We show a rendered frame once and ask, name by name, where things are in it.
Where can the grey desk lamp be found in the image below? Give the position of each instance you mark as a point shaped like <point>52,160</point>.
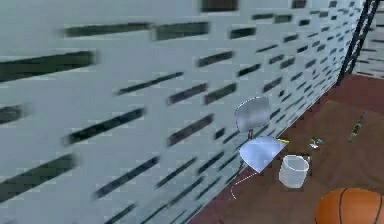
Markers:
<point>254,115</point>

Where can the white cup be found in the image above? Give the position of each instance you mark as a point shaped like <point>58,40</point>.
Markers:
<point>292,171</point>

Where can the small teal white object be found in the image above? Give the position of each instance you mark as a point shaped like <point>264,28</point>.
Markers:
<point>315,142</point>

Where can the green pencil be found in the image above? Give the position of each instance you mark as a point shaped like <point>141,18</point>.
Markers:
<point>355,128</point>

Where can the black ladder shelf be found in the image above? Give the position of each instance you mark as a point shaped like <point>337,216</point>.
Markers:
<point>357,38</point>

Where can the orange basketball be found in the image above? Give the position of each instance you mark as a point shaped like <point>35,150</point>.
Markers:
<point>350,207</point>

